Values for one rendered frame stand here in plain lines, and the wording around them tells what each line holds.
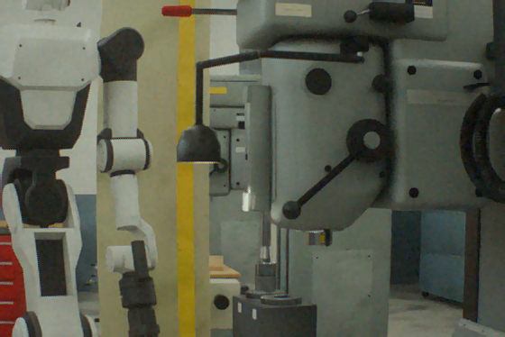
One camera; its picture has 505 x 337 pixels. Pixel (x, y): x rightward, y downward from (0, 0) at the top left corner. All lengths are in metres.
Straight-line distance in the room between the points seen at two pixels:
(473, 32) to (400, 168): 0.29
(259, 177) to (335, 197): 0.14
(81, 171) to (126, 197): 8.32
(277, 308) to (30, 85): 0.77
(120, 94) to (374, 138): 0.92
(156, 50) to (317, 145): 1.87
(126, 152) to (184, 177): 1.08
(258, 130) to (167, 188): 1.74
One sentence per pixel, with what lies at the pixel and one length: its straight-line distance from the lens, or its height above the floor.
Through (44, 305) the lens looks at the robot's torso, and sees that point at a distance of 1.98.
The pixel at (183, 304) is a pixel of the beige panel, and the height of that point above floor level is 0.93.
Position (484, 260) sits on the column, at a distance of 1.70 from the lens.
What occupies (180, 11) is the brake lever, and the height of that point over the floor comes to 1.70.
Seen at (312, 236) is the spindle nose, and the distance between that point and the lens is 1.48.
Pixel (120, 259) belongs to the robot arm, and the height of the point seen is 1.20.
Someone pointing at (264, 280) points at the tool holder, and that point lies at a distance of 1.93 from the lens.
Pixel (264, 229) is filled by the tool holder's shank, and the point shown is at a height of 1.28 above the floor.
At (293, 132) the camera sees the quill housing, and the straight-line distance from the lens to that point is 1.40.
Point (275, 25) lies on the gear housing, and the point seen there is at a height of 1.64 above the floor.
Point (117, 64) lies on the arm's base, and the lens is 2.14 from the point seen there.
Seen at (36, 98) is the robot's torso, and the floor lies 1.58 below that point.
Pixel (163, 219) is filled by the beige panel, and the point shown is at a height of 1.25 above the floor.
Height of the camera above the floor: 1.39
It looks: 1 degrees up
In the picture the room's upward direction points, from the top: straight up
